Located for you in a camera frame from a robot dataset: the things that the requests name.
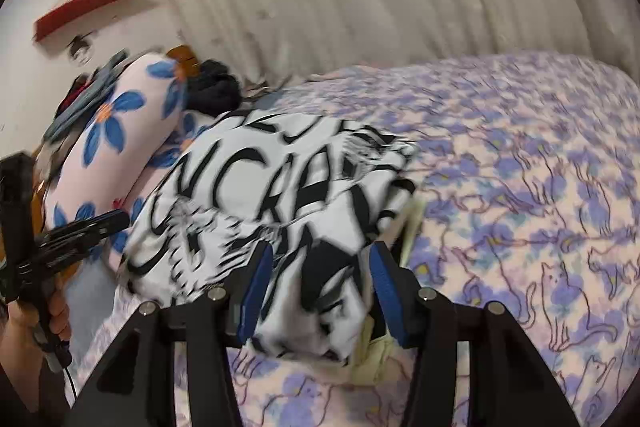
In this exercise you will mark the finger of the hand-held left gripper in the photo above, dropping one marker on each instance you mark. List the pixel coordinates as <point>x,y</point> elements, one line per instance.
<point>70,257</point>
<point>100,224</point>

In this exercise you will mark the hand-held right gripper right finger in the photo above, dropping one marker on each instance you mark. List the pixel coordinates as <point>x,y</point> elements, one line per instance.
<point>392,297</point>

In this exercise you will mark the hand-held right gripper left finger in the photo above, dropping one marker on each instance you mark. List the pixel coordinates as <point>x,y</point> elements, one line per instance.
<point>252,297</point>

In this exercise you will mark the cream garment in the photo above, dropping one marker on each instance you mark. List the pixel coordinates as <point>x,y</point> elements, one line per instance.
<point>377,357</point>

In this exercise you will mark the white black lettered jacket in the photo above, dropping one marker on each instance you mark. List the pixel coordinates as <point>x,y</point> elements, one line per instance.
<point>280,187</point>

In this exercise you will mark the person's left forearm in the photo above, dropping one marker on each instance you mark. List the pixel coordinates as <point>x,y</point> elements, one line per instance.
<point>22,372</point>

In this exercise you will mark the grey folded clothes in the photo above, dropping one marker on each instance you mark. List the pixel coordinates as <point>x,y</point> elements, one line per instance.
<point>95,92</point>

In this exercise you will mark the dark clothes pile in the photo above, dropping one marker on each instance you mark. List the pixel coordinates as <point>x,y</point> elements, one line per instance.
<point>215,87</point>

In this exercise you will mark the person's left hand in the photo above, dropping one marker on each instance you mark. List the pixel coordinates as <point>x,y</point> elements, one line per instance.
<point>60,317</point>

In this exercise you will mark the pale blue bed sheet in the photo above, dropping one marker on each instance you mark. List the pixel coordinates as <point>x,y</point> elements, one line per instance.
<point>90,302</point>

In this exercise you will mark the dark red garment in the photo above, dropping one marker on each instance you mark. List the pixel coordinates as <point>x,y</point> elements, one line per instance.
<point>75,91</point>

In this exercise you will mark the purple floral bed blanket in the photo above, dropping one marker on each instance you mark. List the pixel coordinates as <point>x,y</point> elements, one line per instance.
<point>525,157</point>

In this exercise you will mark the dark wall sticker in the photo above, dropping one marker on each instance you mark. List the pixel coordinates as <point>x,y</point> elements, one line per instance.
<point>81,49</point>

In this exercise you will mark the red wall shelf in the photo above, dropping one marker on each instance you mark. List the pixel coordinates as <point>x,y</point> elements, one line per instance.
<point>90,7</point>

